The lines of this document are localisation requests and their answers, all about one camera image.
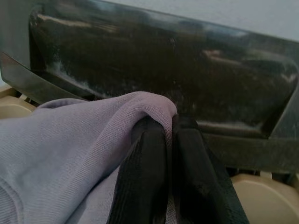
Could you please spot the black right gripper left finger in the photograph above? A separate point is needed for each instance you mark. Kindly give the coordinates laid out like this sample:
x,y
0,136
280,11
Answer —
x,y
142,175

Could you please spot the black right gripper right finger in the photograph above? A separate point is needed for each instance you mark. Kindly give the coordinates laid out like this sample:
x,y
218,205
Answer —
x,y
198,172

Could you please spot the lavender knit garment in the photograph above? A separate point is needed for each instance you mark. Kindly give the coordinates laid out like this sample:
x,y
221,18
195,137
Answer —
x,y
70,158

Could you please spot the dark glossy washer lid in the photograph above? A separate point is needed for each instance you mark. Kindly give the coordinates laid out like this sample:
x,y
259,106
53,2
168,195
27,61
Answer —
x,y
163,70

